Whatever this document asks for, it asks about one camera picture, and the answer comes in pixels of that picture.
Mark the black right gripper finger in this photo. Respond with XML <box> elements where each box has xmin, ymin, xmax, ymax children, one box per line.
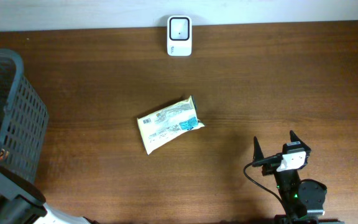
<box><xmin>253</xmin><ymin>136</ymin><xmax>264</xmax><ymax>162</ymax></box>
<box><xmin>290</xmin><ymin>130</ymin><xmax>309</xmax><ymax>149</ymax></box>

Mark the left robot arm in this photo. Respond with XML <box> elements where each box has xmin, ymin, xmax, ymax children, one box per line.
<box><xmin>0</xmin><ymin>166</ymin><xmax>97</xmax><ymax>224</ymax></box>

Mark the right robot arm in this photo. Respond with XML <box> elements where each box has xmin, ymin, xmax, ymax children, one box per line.
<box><xmin>243</xmin><ymin>131</ymin><xmax>341</xmax><ymax>224</ymax></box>

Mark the grey plastic basket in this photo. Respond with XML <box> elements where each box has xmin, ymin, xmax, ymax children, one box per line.
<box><xmin>0</xmin><ymin>49</ymin><xmax>49</xmax><ymax>182</ymax></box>

